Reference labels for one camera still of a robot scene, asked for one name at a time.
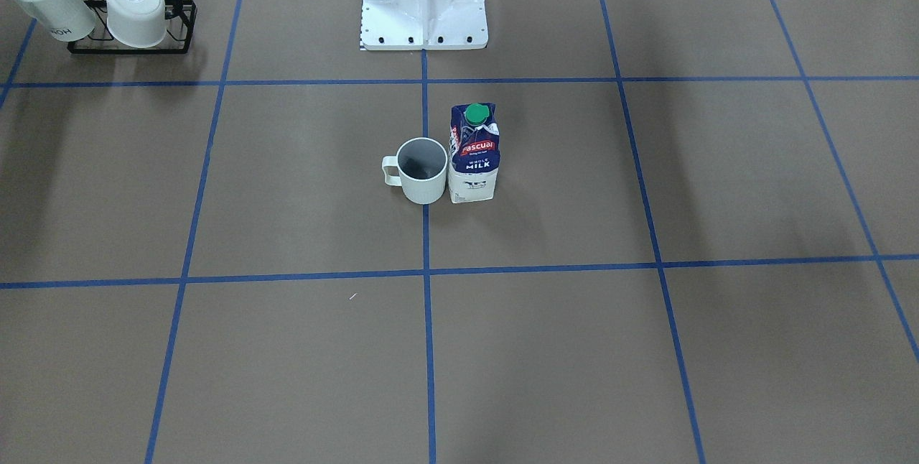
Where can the white cup with handle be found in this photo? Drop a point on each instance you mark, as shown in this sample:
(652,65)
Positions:
(419,168)

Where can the blue white milk carton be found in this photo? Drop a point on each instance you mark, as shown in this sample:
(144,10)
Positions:
(474,150)

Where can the white ribbed cup in rack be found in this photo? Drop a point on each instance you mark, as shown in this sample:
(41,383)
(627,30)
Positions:
(64,20)

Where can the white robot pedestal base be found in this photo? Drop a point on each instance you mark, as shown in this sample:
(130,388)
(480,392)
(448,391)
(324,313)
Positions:
(407,25)

